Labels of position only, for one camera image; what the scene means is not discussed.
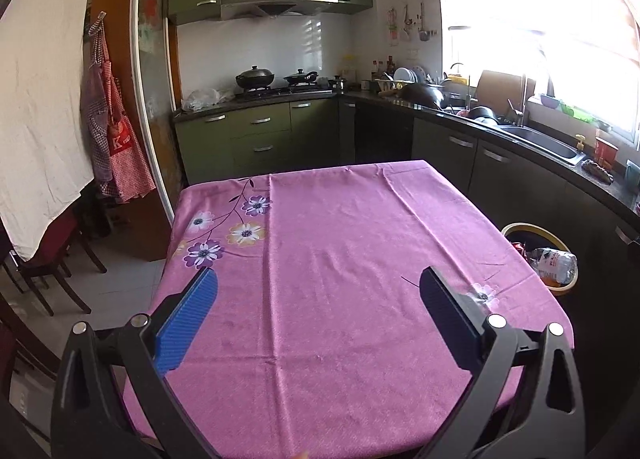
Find purple checked apron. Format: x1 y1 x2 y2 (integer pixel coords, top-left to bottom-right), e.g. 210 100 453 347
80 14 113 185

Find red paper cup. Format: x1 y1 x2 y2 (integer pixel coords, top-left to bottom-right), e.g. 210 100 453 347
595 136 618 170

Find clear plastic bag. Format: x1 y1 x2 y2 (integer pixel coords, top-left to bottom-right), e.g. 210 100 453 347
181 88 236 111

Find steel sink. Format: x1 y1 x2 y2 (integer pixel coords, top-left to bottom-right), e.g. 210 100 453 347
500 125 586 165

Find dark lower cabinets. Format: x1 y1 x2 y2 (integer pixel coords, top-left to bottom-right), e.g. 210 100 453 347
340 99 640 280

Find gas stove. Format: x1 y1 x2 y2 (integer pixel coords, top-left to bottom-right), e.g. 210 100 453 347
234 84 335 100

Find condiment bottles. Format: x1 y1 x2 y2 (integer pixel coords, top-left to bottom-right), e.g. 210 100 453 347
370 56 397 81

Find glass sliding door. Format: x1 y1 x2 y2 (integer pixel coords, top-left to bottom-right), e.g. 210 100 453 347
131 0 183 220

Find steel faucet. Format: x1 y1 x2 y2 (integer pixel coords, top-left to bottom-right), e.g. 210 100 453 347
517 74 531 127

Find clear plastic water bottle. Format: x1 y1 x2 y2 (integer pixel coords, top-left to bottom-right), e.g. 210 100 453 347
531 247 577 285

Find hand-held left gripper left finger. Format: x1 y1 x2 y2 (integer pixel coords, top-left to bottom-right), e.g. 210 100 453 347
50 266 221 459

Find black bin with yellow rim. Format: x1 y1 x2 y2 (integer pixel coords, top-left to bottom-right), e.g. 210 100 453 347
500 222 579 294

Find wooden chair with red seat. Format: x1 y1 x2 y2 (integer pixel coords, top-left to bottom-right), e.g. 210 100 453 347
12 212 108 315

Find red checked apron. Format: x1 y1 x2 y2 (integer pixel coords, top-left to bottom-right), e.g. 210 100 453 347
97 34 157 202

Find black lidded wok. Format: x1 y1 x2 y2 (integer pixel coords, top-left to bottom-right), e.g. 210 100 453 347
235 66 277 90

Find green lower cabinets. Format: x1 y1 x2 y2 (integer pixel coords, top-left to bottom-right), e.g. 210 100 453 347
174 98 357 186

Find hanging kitchen utensils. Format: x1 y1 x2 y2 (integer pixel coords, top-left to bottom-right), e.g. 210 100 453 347
385 2 436 45

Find dish rack with plates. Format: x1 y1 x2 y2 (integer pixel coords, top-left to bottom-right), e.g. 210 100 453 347
375 68 428 92

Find white hanging sheet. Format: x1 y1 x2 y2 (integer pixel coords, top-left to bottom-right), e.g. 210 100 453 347
0 0 101 262

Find black lidded frying pan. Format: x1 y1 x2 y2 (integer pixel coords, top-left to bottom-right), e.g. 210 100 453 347
283 69 319 86

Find large black wok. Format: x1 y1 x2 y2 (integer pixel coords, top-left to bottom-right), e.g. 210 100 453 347
401 82 446 107

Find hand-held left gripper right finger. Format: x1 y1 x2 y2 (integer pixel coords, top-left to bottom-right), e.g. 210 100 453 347
417 266 587 459

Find brown cutting board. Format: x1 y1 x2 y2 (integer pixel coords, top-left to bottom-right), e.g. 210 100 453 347
477 70 537 112

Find pink floral tablecloth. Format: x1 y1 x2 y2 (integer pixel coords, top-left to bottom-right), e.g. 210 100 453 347
122 160 575 459

